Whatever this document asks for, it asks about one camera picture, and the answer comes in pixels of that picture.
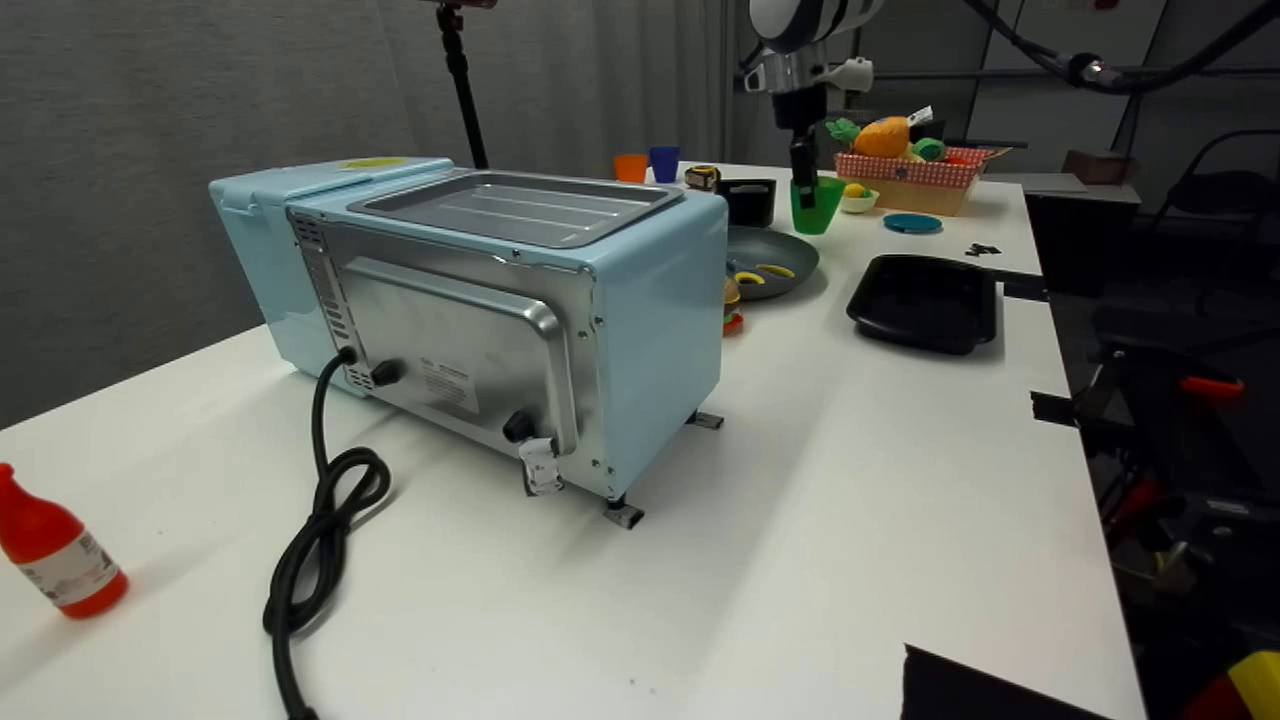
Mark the black plastic tray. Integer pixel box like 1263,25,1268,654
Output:
844,257,1047,357

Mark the black cup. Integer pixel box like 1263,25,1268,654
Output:
721,180,776,230

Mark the black toaster power cord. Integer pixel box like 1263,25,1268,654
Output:
260,345,402,720

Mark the grey round plate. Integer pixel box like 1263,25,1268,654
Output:
730,223,822,303

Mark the blue plastic cup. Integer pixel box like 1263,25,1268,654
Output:
649,145,680,183

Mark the red plastic bottle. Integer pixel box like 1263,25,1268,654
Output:
0,463,127,620

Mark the black camera tripod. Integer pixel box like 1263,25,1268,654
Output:
433,0,490,169

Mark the pink toy food basket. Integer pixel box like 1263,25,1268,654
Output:
838,148,1000,215

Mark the light blue toaster oven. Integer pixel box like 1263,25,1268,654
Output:
208,157,730,527

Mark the orange plastic cup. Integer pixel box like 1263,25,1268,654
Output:
613,154,649,183

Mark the teal round lid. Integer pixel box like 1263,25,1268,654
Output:
885,212,943,236

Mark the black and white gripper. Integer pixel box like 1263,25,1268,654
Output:
741,48,877,210

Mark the green plastic cup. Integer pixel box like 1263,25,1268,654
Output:
794,176,844,236

